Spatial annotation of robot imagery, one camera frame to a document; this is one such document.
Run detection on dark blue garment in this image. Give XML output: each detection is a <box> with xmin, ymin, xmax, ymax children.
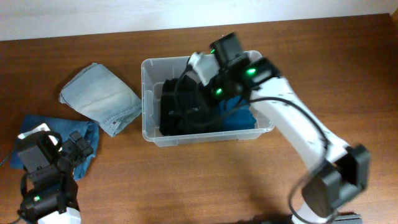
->
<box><xmin>218</xmin><ymin>96</ymin><xmax>256</xmax><ymax>131</ymax></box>

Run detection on medium blue jeans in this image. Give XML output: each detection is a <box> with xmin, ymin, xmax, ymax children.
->
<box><xmin>20</xmin><ymin>114</ymin><xmax>100</xmax><ymax>181</ymax></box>

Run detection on large black garment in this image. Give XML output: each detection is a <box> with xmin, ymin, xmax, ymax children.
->
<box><xmin>159</xmin><ymin>76</ymin><xmax>222</xmax><ymax>136</ymax></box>

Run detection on clear plastic storage bin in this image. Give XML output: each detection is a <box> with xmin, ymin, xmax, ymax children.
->
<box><xmin>141</xmin><ymin>56</ymin><xmax>274</xmax><ymax>147</ymax></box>

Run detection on light blue jeans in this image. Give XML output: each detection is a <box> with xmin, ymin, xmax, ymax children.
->
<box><xmin>58</xmin><ymin>63</ymin><xmax>142</xmax><ymax>137</ymax></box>

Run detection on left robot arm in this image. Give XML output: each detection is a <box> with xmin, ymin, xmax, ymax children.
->
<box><xmin>16</xmin><ymin>131</ymin><xmax>93</xmax><ymax>223</ymax></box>

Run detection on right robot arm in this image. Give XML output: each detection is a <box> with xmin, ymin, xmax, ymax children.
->
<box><xmin>199</xmin><ymin>33</ymin><xmax>371</xmax><ymax>223</ymax></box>

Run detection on right black cable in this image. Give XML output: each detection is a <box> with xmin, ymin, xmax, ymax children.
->
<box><xmin>172</xmin><ymin>67</ymin><xmax>330</xmax><ymax>224</ymax></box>

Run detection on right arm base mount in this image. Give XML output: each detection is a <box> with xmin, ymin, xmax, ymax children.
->
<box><xmin>332</xmin><ymin>213</ymin><xmax>363</xmax><ymax>224</ymax></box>

